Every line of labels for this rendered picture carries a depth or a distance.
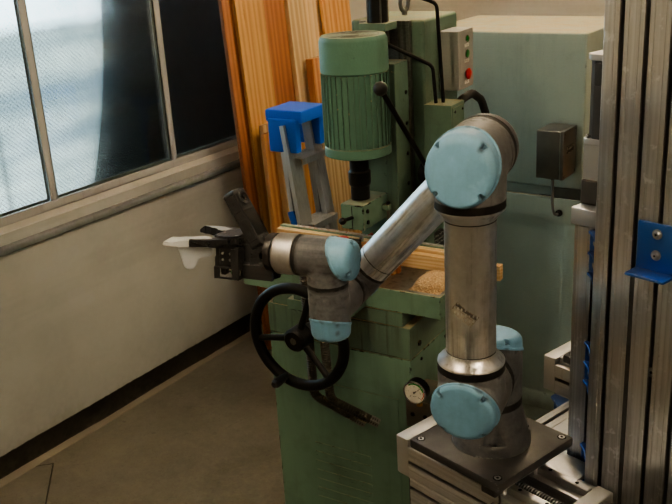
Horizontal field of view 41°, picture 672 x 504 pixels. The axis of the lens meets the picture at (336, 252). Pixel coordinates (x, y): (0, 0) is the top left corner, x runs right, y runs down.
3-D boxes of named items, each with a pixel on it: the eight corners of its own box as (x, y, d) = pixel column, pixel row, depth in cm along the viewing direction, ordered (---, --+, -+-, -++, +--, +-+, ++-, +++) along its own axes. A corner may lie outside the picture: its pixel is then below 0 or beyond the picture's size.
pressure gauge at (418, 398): (403, 408, 230) (402, 379, 227) (410, 401, 233) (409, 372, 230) (425, 413, 227) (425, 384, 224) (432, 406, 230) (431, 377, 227)
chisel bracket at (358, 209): (341, 233, 245) (340, 203, 242) (367, 218, 256) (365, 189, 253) (365, 237, 241) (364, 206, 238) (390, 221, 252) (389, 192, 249)
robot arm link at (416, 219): (496, 88, 158) (334, 264, 183) (480, 100, 148) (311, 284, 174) (545, 134, 157) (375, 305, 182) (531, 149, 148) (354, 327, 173)
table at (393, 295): (222, 296, 246) (219, 275, 244) (285, 259, 270) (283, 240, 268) (424, 335, 216) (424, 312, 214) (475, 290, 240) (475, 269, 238)
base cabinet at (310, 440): (285, 542, 278) (266, 331, 254) (376, 448, 325) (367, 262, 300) (418, 588, 256) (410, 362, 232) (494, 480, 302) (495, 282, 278)
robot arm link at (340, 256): (348, 292, 158) (345, 246, 155) (291, 286, 162) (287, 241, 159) (364, 276, 164) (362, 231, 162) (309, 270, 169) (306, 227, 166)
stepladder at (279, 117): (306, 411, 355) (255, 112, 321) (341, 383, 374) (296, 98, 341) (341, 417, 346) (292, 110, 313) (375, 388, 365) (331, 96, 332)
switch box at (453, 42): (439, 90, 252) (438, 31, 246) (453, 83, 259) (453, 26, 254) (459, 91, 248) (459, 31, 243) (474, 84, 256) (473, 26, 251)
